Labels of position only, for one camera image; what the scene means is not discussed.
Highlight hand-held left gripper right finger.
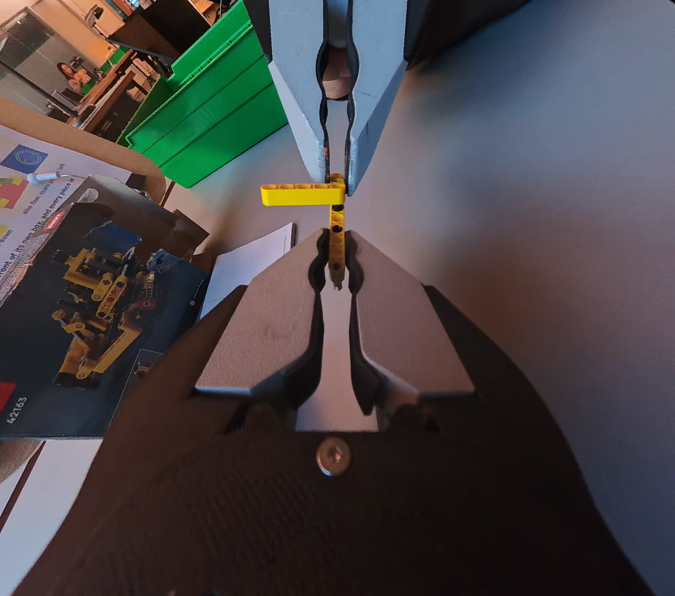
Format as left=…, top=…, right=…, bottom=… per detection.
left=345, top=229, right=476, bottom=416

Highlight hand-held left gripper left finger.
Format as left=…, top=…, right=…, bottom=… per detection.
left=195, top=228, right=327, bottom=413

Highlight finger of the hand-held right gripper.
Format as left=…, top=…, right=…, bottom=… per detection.
left=344, top=0, right=411, bottom=197
left=266, top=0, right=332, bottom=184

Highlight yellow L-shaped lego beam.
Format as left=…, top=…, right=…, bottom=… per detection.
left=261, top=173, right=349, bottom=207

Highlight yellow straight lego beam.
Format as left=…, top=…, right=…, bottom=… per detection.
left=327, top=203, right=347, bottom=280

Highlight lego instruction booklet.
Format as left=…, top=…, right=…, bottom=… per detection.
left=199, top=222, right=296, bottom=321

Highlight dark lego set box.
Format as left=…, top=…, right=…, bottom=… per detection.
left=0, top=175, right=213, bottom=442

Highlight person's right hand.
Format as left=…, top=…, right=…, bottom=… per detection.
left=322, top=47, right=353, bottom=102

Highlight stacked green plastic bins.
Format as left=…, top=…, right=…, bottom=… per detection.
left=116, top=0, right=289, bottom=189

